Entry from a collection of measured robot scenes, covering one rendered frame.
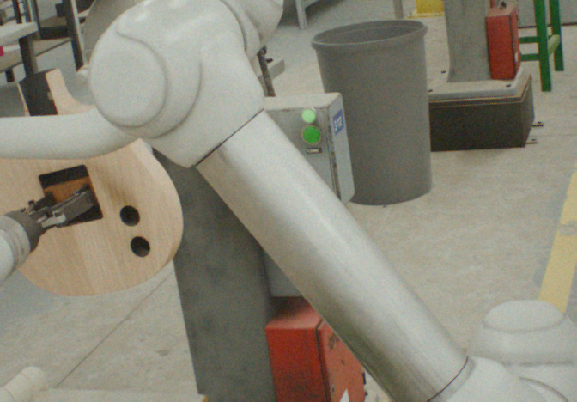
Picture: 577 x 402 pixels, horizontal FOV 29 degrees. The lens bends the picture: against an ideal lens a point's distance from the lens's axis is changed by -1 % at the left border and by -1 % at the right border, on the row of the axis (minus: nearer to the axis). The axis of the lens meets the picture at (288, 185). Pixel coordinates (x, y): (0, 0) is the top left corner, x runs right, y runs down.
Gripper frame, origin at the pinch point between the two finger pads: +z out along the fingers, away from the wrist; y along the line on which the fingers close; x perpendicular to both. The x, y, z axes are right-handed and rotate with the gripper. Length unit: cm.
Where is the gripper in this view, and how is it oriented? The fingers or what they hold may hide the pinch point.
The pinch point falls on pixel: (69, 197)
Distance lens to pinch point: 199.2
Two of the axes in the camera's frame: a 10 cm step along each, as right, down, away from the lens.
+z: 3.1, -3.2, 9.0
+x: -2.9, -9.3, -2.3
